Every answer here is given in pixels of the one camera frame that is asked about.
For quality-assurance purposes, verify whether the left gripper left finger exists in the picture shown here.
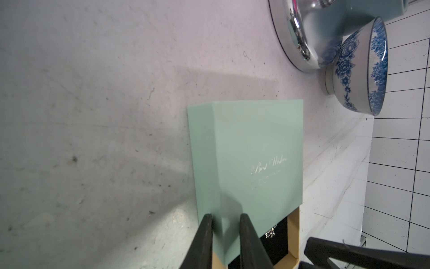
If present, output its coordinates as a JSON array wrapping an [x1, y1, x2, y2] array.
[[179, 214, 213, 269]]

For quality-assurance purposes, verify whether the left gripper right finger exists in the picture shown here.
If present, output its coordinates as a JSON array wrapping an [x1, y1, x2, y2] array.
[[239, 214, 273, 269]]

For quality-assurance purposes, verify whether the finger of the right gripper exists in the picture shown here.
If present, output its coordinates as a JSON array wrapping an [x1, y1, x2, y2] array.
[[299, 237, 430, 269]]

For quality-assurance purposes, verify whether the gold bow earring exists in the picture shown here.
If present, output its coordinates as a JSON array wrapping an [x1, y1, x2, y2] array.
[[265, 225, 277, 239]]

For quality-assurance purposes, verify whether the kraft drawer with black lining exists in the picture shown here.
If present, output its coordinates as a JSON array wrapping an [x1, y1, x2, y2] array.
[[212, 207, 300, 269]]

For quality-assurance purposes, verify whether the mint green jewelry box sleeve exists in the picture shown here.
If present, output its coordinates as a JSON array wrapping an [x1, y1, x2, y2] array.
[[187, 99, 303, 265]]

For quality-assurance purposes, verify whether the blue white patterned bowl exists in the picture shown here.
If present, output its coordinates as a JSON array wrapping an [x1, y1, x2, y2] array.
[[325, 17, 389, 117]]

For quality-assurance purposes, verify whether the silver spiral glass holder stand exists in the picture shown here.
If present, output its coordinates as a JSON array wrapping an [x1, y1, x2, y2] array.
[[268, 0, 347, 74]]

